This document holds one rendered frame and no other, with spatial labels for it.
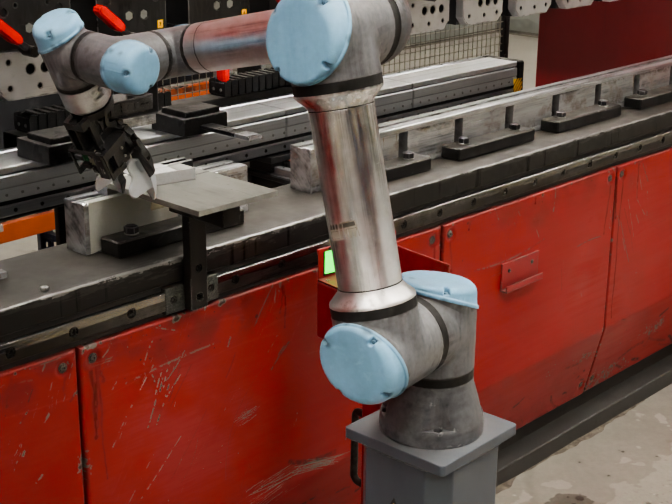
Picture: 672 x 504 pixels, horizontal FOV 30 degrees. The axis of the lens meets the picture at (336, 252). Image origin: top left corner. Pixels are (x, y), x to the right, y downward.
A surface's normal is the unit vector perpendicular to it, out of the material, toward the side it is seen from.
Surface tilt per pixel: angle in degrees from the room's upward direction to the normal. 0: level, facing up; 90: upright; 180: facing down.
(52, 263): 0
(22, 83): 90
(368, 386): 97
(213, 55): 110
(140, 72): 94
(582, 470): 0
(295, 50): 82
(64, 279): 0
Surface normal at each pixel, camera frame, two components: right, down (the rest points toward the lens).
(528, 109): 0.73, 0.22
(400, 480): -0.67, 0.23
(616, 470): 0.01, -0.95
